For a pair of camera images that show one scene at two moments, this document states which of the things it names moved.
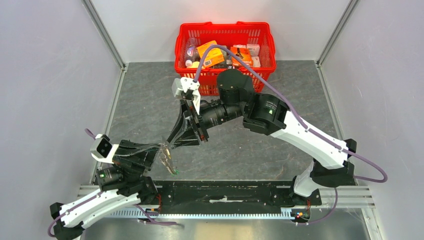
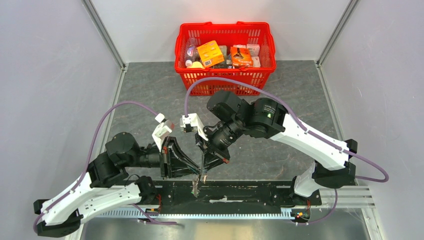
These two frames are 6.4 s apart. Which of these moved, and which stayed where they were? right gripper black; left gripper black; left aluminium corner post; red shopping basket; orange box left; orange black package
Moved: right gripper black; left gripper black
Stayed: left aluminium corner post; red shopping basket; orange black package; orange box left
